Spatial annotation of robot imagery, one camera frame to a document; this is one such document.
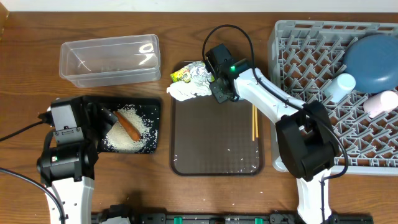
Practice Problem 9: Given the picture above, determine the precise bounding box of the yellow green snack wrapper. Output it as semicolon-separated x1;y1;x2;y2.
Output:
170;61;215;83

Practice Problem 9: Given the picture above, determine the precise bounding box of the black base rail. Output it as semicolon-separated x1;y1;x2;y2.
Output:
90;203;374;224

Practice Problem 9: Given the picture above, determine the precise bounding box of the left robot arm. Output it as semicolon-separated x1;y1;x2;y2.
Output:
37;95;118;223

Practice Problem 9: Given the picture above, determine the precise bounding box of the crumpled silver foil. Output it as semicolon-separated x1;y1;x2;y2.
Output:
188;61;212;85

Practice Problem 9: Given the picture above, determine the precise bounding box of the white tissue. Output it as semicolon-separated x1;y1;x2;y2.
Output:
166;81;212;101

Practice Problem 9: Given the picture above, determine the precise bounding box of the black rectangular tray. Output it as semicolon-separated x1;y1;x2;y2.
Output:
86;95;161;154

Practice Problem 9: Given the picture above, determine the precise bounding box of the clear plastic container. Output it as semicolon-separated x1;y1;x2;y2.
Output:
59;34;161;88

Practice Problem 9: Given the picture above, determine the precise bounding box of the wooden chopstick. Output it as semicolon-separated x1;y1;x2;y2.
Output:
252;105;256;141
253;105;259;138

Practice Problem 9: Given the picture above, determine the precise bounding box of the brown serving tray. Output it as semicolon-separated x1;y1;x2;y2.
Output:
169;59;265;177

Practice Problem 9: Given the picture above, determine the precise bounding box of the pink cup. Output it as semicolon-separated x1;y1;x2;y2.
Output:
363;90;397;118

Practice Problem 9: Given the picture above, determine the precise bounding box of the grey dishwasher rack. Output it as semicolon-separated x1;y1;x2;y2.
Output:
268;20;397;176

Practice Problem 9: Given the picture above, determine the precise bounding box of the light blue cup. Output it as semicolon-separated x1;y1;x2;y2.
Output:
324;73;356;103

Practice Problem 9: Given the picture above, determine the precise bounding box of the orange carrot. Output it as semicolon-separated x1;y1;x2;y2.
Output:
114;111;141;141

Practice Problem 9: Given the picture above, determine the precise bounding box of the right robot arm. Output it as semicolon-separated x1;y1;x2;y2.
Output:
201;44;339;223

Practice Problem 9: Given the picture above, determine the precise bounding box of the pile of white rice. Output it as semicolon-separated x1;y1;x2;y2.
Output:
104;105;159;154

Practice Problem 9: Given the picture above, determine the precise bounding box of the dark blue bowl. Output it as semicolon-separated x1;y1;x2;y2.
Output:
343;34;397;94

